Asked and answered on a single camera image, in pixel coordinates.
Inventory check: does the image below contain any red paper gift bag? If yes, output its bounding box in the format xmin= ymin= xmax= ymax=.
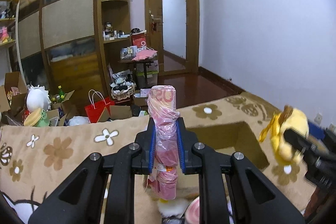
xmin=84 ymin=89 xmax=115 ymax=123

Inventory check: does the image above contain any yellow dog plush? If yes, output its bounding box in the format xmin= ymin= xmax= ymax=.
xmin=258 ymin=105 xmax=310 ymax=166

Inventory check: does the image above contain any red box on shelf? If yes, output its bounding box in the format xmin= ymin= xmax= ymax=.
xmin=130 ymin=32 xmax=147 ymax=48

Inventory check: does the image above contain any wooden wardrobe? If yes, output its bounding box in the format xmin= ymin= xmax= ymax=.
xmin=17 ymin=0 xmax=130 ymax=109

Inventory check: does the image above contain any pink tissue pack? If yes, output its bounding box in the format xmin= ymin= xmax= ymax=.
xmin=147 ymin=85 xmax=180 ymax=201

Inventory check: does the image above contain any wall power outlet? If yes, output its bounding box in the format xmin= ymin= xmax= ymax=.
xmin=314 ymin=113 xmax=323 ymax=125

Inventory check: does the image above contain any white spiky hair plush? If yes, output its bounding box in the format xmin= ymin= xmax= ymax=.
xmin=26 ymin=85 xmax=51 ymax=113

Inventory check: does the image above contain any white fluffy yellow pompom plush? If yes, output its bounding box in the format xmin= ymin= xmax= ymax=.
xmin=157 ymin=198 xmax=190 ymax=218

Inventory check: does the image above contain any cardboard box on bed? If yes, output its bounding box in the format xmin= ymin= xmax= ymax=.
xmin=188 ymin=122 xmax=269 ymax=170

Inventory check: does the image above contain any wooden shelf with figurines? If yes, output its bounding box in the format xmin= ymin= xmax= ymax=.
xmin=1 ymin=0 xmax=24 ymax=85

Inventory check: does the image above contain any black Face tissue pack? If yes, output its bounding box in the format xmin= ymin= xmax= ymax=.
xmin=161 ymin=216 xmax=185 ymax=224

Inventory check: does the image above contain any small cardboard box with papers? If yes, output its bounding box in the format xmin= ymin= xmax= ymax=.
xmin=133 ymin=89 xmax=150 ymax=107

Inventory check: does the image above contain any green glass bottle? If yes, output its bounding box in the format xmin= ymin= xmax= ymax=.
xmin=58 ymin=85 xmax=66 ymax=102

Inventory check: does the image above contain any pink swirl roll plush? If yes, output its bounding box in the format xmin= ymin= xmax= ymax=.
xmin=185 ymin=197 xmax=200 ymax=224

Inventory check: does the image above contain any storage bin under table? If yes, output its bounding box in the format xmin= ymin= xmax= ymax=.
xmin=136 ymin=60 xmax=159 ymax=89

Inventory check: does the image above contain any small black side table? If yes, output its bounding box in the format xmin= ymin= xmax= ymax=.
xmin=118 ymin=57 xmax=157 ymax=88

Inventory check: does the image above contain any yellow green frog toy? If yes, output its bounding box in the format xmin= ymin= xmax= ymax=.
xmin=23 ymin=108 xmax=50 ymax=127

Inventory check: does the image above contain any wooden door with glass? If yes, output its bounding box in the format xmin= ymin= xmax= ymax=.
xmin=145 ymin=0 xmax=199 ymax=76

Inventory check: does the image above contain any wicker basket with items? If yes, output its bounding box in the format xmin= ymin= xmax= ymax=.
xmin=110 ymin=69 xmax=136 ymax=101

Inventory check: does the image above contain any open cardboard box on floor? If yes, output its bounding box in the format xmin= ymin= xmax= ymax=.
xmin=1 ymin=72 xmax=28 ymax=116

